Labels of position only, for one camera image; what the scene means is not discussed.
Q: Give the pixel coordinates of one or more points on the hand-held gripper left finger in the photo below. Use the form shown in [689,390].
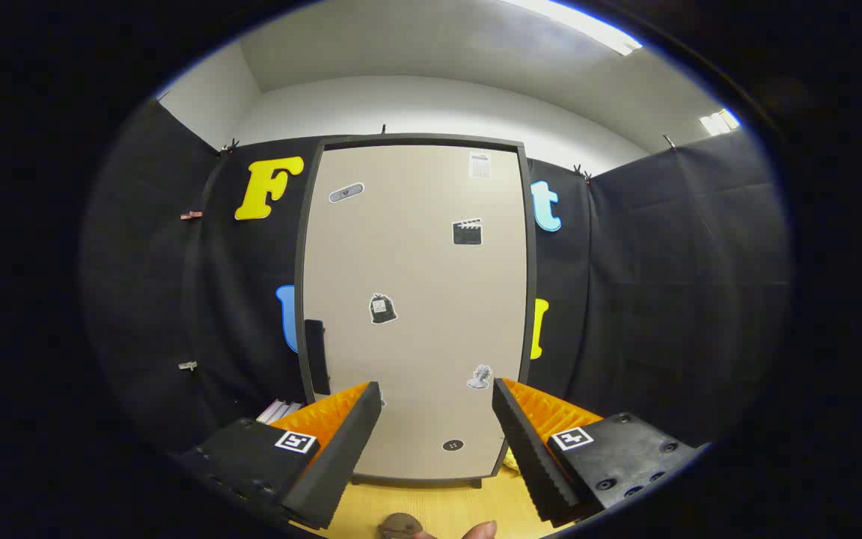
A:
[341,457]

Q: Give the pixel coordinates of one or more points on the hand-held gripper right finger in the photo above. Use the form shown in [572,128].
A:
[532,457]

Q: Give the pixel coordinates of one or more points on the brown fluffy shoe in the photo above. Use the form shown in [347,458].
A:
[399,527]

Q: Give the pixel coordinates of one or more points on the grey shoe cabinet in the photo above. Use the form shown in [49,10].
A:
[416,139]

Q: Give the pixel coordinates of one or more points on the white book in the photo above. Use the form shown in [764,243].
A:
[271,412]

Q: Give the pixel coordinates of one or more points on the black backdrop cloth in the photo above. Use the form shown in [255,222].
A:
[663,284]

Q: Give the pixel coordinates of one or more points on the copper clip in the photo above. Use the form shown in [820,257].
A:
[191,215]

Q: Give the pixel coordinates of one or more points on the small ceiling light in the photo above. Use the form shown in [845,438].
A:
[719,122]

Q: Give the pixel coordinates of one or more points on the long ceiling light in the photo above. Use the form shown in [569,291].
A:
[588,26]

